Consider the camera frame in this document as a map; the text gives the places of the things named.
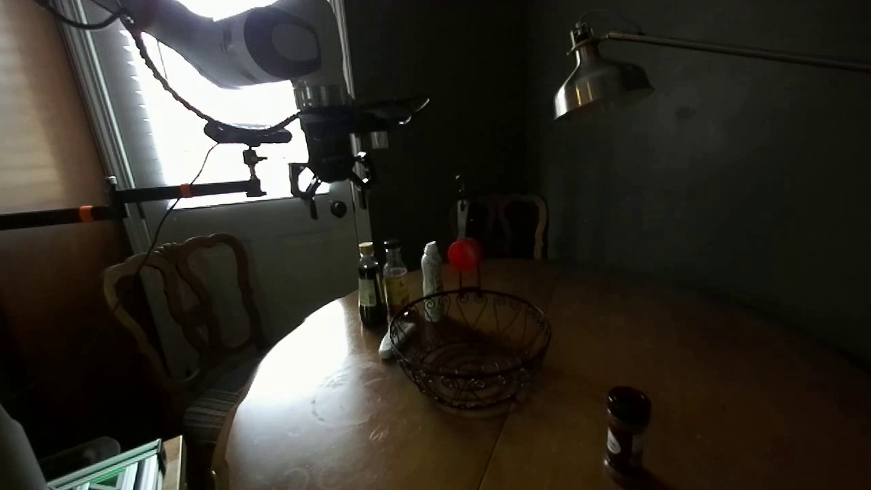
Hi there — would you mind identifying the dark glass jar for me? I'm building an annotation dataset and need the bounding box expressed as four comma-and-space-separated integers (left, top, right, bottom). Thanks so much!
601, 383, 656, 478

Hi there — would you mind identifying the thin camera cable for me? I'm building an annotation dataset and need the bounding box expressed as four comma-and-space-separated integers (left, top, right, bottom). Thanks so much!
143, 140, 222, 261

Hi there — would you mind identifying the grey white lying object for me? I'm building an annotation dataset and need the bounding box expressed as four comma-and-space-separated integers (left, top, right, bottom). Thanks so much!
376, 315, 422, 364

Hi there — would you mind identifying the black camera support bar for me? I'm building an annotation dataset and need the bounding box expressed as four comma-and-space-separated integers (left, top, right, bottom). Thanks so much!
0, 144, 268, 230

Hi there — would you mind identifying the dark bottle with yellow lid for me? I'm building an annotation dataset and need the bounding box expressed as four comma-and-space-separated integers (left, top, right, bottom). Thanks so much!
354, 237, 390, 332

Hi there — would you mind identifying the white spray can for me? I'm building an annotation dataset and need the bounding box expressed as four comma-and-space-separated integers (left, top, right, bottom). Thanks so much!
417, 237, 445, 325

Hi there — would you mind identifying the tan window blind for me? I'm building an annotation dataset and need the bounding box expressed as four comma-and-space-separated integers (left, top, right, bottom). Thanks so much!
0, 0, 116, 218

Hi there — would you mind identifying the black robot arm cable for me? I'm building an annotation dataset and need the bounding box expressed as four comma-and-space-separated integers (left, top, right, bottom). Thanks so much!
33, 0, 308, 140

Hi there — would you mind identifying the green and white box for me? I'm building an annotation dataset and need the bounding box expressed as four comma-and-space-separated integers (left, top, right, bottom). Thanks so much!
40, 434, 168, 490

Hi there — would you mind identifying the black stereo camera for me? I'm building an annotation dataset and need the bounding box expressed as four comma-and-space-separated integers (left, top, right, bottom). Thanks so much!
202, 119, 297, 150

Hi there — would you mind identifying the silver lamp shade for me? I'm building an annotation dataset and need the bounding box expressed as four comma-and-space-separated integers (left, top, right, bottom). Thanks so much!
550, 18, 656, 121

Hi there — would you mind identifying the wire basket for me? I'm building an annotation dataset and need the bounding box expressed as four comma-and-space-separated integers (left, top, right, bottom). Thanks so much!
390, 285, 554, 415

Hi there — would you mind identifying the wooden chair with carved back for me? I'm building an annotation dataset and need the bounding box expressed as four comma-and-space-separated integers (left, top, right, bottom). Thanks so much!
97, 230, 273, 445

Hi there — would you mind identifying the wooden chair with plain back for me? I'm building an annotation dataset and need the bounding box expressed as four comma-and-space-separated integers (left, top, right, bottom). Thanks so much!
477, 189, 552, 264

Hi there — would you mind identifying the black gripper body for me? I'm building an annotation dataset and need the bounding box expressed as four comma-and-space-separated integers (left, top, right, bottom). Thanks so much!
300, 104, 372, 185

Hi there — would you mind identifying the grey rounded object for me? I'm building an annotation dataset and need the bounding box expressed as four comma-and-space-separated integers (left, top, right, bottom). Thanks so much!
0, 402, 49, 490

